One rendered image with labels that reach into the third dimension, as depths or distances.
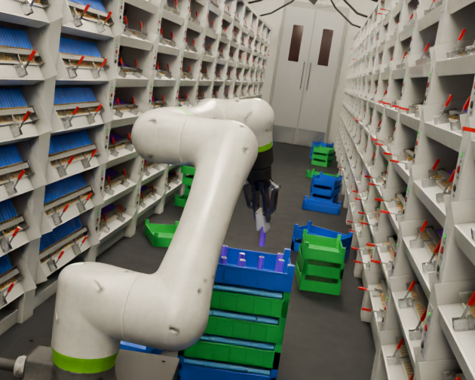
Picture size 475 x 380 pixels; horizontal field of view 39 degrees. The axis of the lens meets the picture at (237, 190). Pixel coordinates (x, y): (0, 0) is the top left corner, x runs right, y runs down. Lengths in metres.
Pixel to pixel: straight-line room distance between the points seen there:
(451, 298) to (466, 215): 0.19
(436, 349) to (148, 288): 0.73
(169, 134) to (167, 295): 0.39
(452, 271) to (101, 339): 0.79
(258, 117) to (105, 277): 0.76
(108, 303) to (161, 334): 0.11
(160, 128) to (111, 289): 0.39
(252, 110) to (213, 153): 0.47
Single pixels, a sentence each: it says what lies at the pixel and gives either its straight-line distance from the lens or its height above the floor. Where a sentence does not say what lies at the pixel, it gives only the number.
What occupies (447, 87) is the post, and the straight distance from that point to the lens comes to 2.26.
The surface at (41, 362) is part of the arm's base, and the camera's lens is 1.37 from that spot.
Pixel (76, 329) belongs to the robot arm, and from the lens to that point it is 1.29.
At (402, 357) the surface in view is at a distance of 2.25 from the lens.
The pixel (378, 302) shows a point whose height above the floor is 0.18.
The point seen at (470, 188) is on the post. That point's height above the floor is 0.82.
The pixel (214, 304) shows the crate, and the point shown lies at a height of 0.33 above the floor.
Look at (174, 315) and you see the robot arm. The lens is 1.22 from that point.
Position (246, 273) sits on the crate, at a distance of 1.96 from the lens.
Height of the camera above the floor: 1.00
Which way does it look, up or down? 10 degrees down
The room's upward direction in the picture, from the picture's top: 8 degrees clockwise
